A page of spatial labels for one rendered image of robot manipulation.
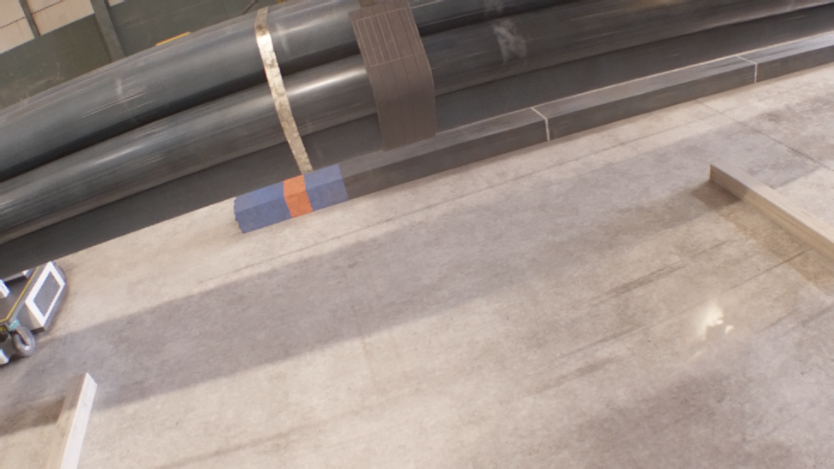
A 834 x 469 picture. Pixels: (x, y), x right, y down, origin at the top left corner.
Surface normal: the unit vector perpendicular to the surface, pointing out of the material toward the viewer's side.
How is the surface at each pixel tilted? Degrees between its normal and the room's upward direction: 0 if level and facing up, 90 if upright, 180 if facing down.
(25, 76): 90
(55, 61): 90
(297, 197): 90
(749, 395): 0
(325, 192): 90
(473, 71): 101
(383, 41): 60
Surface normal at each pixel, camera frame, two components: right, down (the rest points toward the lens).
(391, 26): 0.08, 0.01
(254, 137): 0.26, 0.64
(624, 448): -0.22, -0.82
